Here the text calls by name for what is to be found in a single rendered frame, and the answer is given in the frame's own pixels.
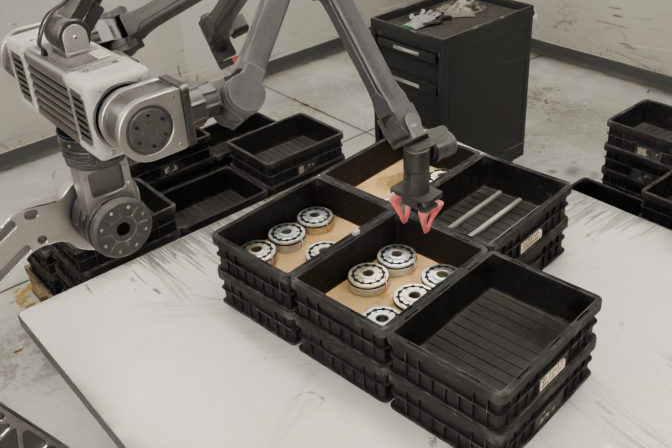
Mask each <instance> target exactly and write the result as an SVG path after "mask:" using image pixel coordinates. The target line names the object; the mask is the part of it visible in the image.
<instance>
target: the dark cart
mask: <svg viewBox="0 0 672 448"><path fill-rule="evenodd" d="M449 1H454V2H456V1H458V0H422V1H419V2H416V3H413V4H410V5H407V6H404V7H401V8H398V9H395V10H392V11H389V12H386V13H383V14H380V15H377V16H374V17H371V35H372V37H373V39H374V40H375V42H376V44H377V46H378V48H379V50H380V52H381V54H382V56H383V58H384V60H385V62H386V64H387V66H388V67H389V69H390V71H391V73H392V75H393V77H394V79H395V80H396V82H397V84H398V85H399V86H400V88H401V89H402V90H403V91H404V92H405V94H406V96H407V98H408V100H409V102H410V103H411V102H412V103H413V105H414V107H415V109H416V111H417V113H418V114H419V116H420V119H421V125H422V127H424V128H426V129H432V128H435V127H439V126H442V125H444V126H446V127H447V129H448V131H449V132H450V133H452V134H453V135H454V137H455V138H456V141H458V142H460V143H462V144H465V145H467V146H470V147H472V148H474V149H477V150H479V151H482V152H484V153H486V154H489V155H491V156H494V157H497V158H500V159H503V160H506V161H509V162H512V163H513V160H515V159H516V158H518V157H520V156H522V155H523V151H524V137H525V122H526V108H527V94H528V80H529V65H530V51H531V37H532V23H533V11H534V5H531V4H527V3H523V2H519V1H515V0H476V1H477V2H479V3H480V4H482V5H484V6H486V7H487V9H485V10H483V11H481V12H478V13H475V17H452V18H447V19H443V20H442V21H443V22H442V23H440V24H435V25H429V26H424V27H421V28H419V29H417V30H413V29H410V28H406V27H403V26H402V25H404V24H406V23H408V22H410V19H409V16H410V14H412V13H415V14H416V16H417V15H419V14H420V11H419V9H425V14H426V13H427V12H428V11H429V9H432V10H433V12H435V11H437V10H436V8H438V7H439V6H442V5H443V4H444V3H446V4H447V3H448V2H449ZM466 1H467V2H468V1H471V0H466Z"/></svg>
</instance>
